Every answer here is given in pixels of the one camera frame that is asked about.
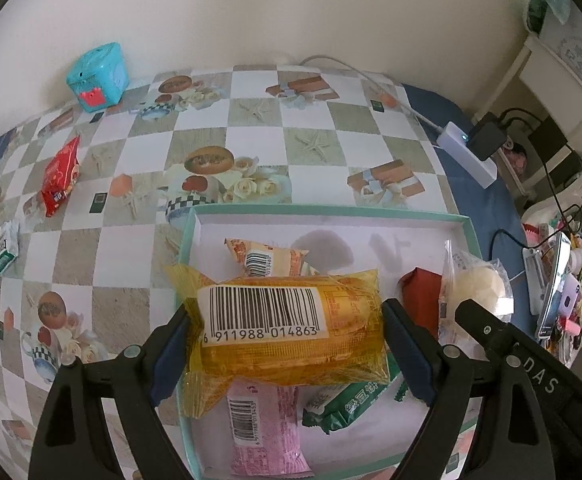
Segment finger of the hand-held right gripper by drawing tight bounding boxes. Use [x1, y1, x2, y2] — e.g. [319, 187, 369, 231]
[453, 298, 522, 361]

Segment peach snack packet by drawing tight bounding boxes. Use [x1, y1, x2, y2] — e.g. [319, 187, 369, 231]
[224, 237, 322, 278]

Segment pink snack packet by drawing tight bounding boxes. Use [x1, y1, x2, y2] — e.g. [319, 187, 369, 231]
[226, 380, 314, 477]

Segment red snack packet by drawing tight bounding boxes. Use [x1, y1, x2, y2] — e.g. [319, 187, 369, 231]
[41, 136, 82, 218]

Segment round bread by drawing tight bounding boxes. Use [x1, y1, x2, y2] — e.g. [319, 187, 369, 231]
[438, 240, 515, 356]

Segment white shelf unit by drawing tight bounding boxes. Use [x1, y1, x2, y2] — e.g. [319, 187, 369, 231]
[471, 0, 582, 201]

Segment black charger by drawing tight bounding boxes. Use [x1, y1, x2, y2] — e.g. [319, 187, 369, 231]
[467, 112, 506, 162]

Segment red cardboard box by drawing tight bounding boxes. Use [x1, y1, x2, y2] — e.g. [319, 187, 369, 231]
[398, 268, 444, 341]

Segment teal toy box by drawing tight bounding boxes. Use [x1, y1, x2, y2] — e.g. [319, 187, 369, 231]
[67, 42, 129, 113]

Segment teal shallow tray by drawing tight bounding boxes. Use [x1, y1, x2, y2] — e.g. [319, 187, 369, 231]
[173, 203, 484, 480]

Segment white cable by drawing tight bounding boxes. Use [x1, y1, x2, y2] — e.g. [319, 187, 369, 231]
[298, 55, 444, 133]

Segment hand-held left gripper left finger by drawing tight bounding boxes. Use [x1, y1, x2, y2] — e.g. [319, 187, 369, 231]
[27, 305, 194, 480]

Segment yellow cake packet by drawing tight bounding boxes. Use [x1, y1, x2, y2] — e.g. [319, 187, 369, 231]
[165, 264, 392, 420]

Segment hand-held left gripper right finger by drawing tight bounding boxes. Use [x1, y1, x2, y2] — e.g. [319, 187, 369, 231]
[381, 298, 554, 480]

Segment green and white snack packet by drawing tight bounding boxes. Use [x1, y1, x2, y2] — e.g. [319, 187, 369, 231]
[0, 220, 20, 278]

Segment white power strip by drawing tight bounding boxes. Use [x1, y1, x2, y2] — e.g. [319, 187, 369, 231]
[436, 121, 499, 190]

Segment pile of assorted small items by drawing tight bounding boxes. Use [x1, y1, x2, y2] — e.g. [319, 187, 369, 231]
[521, 205, 582, 361]

